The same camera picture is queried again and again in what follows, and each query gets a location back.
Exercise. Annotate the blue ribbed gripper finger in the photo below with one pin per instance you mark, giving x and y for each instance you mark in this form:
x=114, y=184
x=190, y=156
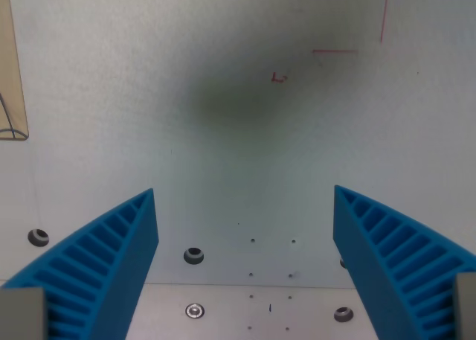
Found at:
x=111, y=258
x=375, y=258

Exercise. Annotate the silver countersunk screw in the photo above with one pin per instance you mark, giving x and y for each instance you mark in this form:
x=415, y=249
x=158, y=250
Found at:
x=195, y=311

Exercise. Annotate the beige board edge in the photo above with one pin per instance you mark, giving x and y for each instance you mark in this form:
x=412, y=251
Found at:
x=11, y=68

